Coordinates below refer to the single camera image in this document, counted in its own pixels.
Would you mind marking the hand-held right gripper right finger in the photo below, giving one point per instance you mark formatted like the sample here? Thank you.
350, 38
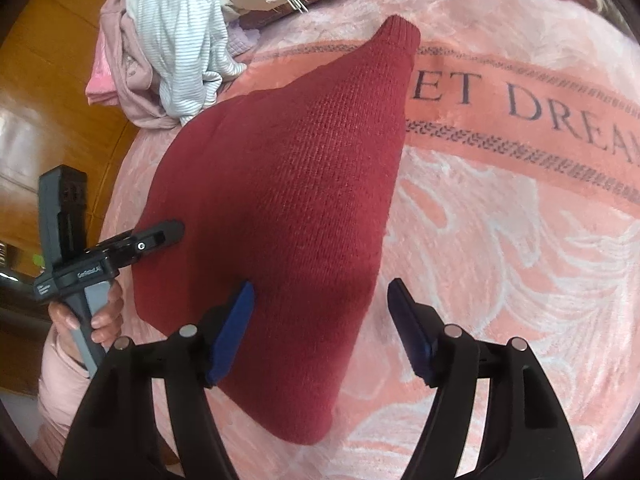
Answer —
410, 330

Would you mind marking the mauve pink garment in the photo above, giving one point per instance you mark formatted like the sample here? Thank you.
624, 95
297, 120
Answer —
135, 90

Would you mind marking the person's left forearm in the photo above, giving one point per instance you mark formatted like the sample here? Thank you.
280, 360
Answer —
65, 400

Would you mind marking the bright pink garment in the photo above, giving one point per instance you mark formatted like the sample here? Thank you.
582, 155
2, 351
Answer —
102, 80

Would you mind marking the grey fluffy item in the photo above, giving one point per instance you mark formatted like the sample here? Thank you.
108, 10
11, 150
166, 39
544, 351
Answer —
597, 2

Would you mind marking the pink printed bed blanket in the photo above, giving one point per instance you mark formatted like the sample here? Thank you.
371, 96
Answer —
500, 235

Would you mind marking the white striped garment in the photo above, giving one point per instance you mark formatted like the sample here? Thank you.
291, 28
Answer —
175, 35

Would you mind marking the person's left hand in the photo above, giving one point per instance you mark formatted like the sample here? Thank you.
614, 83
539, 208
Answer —
107, 320

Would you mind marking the dark red knit sweater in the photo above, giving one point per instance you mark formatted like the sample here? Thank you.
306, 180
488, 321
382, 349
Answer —
280, 200

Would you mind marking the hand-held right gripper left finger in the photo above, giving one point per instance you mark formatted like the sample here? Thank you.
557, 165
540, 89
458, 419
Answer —
232, 330

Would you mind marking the lavender cloth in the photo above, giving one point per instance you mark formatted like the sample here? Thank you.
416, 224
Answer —
242, 39

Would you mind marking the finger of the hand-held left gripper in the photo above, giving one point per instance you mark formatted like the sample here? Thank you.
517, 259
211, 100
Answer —
160, 234

